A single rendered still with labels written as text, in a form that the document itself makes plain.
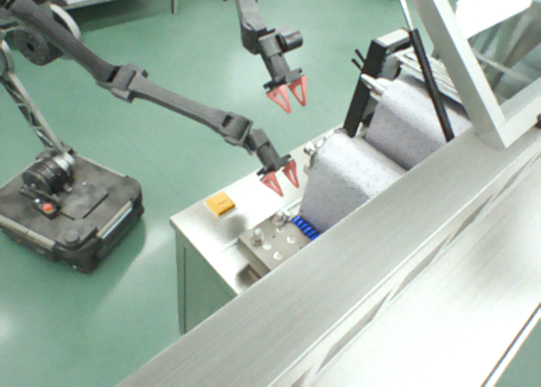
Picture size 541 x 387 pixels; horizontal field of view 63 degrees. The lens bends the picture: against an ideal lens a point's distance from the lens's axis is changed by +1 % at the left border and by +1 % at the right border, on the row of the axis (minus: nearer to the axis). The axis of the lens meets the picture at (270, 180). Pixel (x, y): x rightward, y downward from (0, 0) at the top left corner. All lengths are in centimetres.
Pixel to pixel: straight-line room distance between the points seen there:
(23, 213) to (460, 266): 204
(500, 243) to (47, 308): 199
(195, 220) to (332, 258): 100
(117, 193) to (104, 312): 59
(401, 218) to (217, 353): 26
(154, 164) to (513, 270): 235
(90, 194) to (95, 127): 88
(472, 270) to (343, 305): 42
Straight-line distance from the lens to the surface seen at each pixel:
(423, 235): 52
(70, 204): 237
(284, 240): 124
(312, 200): 123
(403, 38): 141
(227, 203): 144
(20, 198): 250
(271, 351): 41
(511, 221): 95
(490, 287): 82
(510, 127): 72
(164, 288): 233
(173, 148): 298
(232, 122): 128
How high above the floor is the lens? 203
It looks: 46 degrees down
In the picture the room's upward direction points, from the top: 11 degrees clockwise
